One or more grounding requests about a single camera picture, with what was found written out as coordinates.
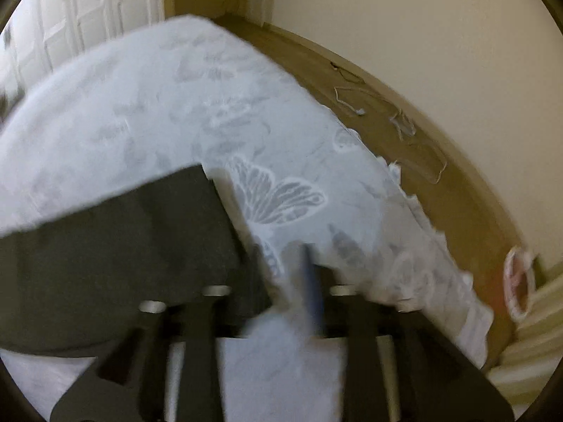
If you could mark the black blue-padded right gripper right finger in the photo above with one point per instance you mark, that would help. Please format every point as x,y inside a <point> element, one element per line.
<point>399,366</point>

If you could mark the white radiator heater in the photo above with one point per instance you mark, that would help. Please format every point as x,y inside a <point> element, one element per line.
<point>528,363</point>

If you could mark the bed with butterfly sheet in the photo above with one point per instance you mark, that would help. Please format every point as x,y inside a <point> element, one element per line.
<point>289,171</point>

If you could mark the round white red fan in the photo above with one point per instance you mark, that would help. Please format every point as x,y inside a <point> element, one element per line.
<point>518,283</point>

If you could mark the white wardrobe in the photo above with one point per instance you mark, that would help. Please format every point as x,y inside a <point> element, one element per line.
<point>41,35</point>

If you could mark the dark grey pants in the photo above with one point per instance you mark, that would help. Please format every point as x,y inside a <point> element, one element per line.
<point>77,282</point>

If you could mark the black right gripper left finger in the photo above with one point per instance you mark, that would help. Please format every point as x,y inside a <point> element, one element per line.
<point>167,363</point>

